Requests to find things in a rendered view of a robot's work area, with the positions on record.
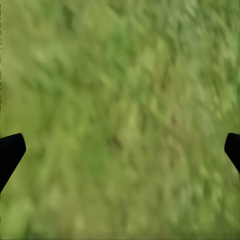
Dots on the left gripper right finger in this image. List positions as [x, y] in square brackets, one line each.
[232, 149]

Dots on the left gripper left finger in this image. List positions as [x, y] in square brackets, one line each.
[12, 149]

